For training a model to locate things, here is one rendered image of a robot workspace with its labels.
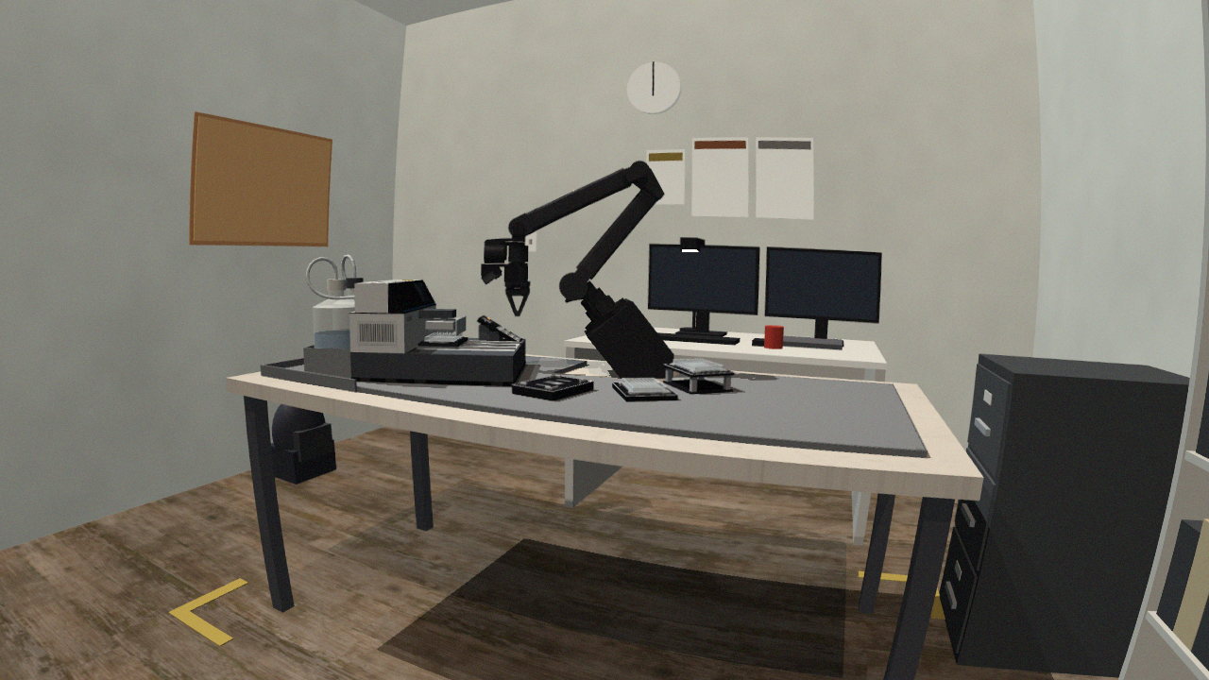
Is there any white plastic bottle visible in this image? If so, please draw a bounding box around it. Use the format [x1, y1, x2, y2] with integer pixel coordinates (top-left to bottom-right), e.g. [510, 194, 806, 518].
[313, 280, 355, 348]

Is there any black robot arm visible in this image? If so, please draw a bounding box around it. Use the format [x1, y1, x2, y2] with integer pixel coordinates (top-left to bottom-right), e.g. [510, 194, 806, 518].
[481, 161, 665, 332]

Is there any white multi-well plate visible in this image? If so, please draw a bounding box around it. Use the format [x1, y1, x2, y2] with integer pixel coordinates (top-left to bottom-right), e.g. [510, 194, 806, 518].
[424, 332, 463, 342]
[621, 378, 669, 394]
[673, 358, 724, 371]

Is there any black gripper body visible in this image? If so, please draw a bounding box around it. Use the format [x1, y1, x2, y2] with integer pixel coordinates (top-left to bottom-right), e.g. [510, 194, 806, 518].
[504, 263, 530, 292]

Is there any dark grey raised edge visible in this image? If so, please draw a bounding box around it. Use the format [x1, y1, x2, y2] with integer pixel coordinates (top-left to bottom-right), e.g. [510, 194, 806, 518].
[261, 358, 357, 392]

